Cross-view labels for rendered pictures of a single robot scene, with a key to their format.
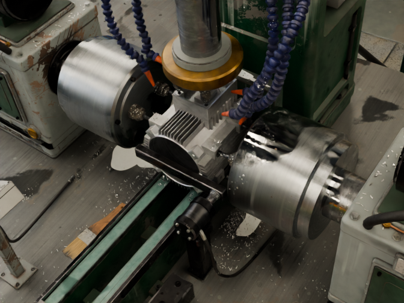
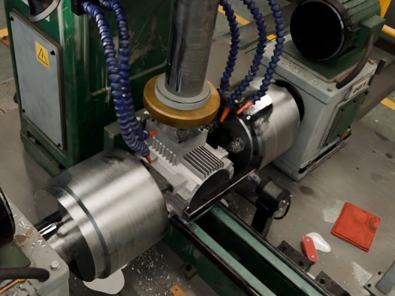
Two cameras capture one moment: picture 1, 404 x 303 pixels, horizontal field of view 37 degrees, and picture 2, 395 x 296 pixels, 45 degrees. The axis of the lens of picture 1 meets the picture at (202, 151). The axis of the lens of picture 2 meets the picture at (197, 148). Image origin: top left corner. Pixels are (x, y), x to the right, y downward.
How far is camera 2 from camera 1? 1.36 m
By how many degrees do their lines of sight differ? 61
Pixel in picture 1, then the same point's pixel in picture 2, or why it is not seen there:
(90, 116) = (146, 236)
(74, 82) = (114, 225)
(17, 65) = (65, 276)
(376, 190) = (309, 76)
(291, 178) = (286, 110)
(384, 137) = not seen: hidden behind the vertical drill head
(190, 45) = (201, 83)
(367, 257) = (332, 108)
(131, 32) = not seen: outside the picture
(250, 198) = (275, 147)
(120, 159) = (107, 283)
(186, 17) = (205, 56)
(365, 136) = not seen: hidden behind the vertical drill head
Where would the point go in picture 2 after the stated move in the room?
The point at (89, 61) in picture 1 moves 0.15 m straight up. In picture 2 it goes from (104, 197) to (106, 143)
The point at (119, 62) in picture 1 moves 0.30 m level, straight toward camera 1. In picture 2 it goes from (124, 170) to (260, 177)
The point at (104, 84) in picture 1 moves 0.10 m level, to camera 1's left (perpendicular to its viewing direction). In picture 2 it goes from (141, 194) to (133, 231)
